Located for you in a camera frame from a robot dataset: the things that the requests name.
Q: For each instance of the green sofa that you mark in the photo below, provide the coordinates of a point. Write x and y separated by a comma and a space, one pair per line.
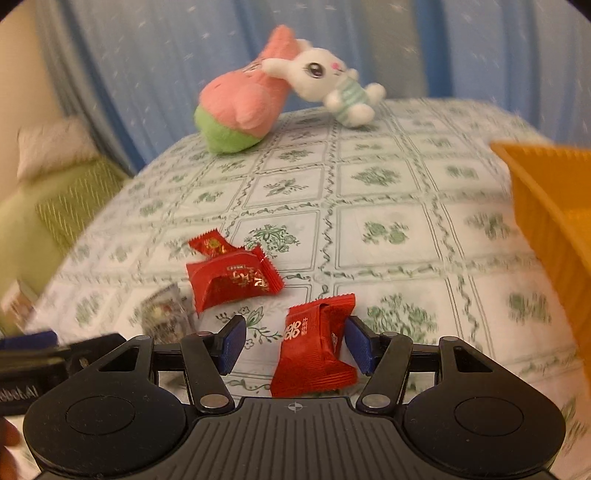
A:
27, 217

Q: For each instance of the orange plastic tray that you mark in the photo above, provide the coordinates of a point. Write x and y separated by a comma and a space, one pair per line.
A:
554, 207

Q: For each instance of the red gold-print candy packet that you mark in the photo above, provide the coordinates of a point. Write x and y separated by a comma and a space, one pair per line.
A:
240, 279

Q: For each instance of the white rabbit plush toy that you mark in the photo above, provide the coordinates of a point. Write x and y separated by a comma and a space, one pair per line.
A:
318, 71

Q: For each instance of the green floral tablecloth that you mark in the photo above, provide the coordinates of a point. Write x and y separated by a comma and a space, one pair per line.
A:
392, 184

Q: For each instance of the clear plastic packet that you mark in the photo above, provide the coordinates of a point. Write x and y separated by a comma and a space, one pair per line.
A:
161, 309

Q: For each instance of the person's left hand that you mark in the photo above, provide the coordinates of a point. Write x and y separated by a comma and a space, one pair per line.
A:
8, 431

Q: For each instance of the green zigzag pillow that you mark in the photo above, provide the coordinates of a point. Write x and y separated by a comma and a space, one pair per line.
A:
78, 203

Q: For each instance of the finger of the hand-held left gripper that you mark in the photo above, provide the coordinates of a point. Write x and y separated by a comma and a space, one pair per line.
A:
83, 348
27, 340

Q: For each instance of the pink green plush toy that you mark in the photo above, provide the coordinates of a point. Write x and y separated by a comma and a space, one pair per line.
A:
240, 97

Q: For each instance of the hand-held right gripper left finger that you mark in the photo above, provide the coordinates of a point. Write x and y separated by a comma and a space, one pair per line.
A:
233, 344

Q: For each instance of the white pillow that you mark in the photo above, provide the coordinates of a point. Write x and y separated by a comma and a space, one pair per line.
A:
51, 145

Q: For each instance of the blue star curtain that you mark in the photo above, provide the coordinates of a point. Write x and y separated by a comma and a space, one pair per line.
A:
184, 46

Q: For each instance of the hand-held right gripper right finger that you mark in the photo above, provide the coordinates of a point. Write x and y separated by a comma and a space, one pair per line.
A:
358, 344

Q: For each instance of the small red candy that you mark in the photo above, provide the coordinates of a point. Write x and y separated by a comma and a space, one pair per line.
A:
210, 244

